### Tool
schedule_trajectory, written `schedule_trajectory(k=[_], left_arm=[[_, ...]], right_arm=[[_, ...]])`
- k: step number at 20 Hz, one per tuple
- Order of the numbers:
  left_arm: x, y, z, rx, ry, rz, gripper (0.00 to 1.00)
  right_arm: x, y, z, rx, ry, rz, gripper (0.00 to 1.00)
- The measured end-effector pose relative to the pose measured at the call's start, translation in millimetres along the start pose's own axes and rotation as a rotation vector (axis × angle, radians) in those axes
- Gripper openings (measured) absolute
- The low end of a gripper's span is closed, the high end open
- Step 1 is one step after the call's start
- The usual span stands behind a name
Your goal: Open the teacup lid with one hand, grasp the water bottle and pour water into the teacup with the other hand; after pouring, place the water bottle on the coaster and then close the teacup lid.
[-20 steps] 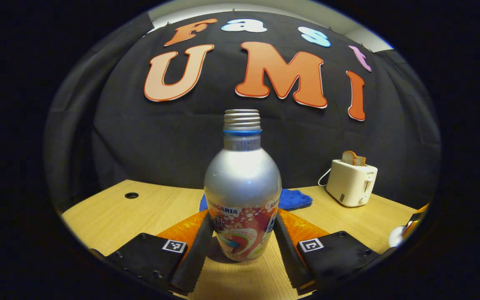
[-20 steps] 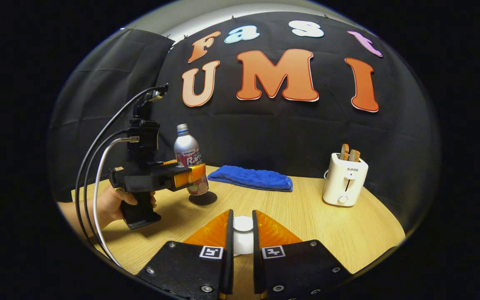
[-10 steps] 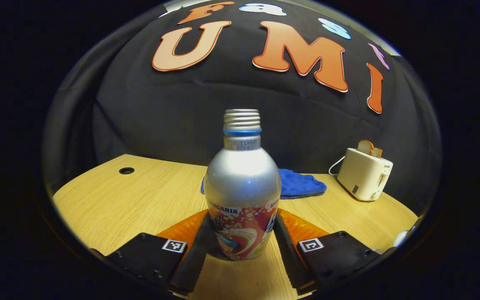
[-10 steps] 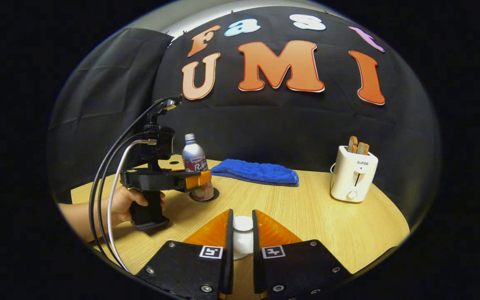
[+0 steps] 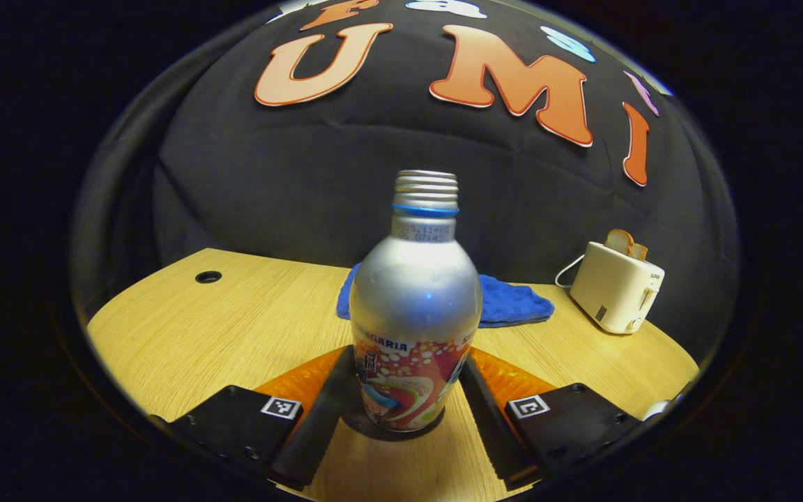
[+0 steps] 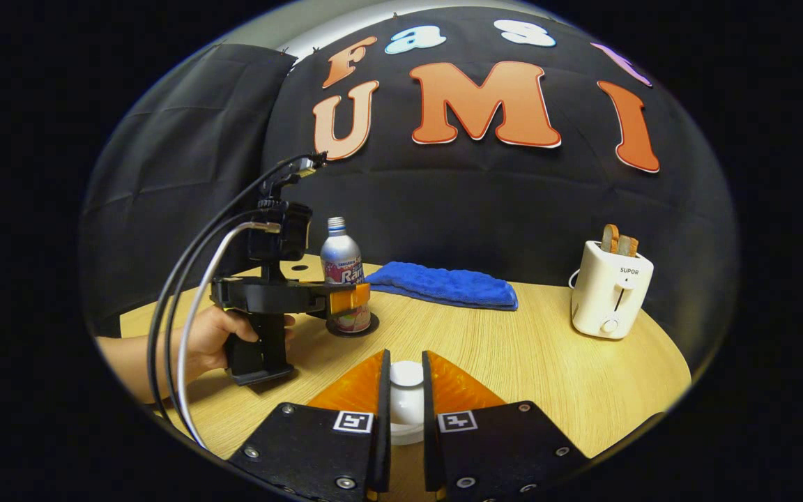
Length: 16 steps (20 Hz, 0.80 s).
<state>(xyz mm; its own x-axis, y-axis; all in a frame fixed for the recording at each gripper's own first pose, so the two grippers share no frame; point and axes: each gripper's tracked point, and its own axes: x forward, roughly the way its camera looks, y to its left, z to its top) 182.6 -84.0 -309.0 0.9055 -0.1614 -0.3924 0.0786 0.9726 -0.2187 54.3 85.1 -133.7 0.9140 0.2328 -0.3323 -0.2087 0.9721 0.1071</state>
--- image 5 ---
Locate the white toaster cable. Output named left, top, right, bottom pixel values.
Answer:
left=555, top=254, right=586, bottom=290

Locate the silver water bottle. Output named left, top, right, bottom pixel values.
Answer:
left=349, top=169, right=482, bottom=433

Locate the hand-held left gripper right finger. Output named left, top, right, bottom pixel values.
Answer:
left=459, top=347, right=646, bottom=492

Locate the blue towel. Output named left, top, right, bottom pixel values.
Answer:
left=336, top=263, right=556, bottom=328

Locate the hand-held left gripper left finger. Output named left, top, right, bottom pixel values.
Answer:
left=149, top=345, right=359, bottom=491

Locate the white toaster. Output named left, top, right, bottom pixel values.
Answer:
left=569, top=241, right=666, bottom=335

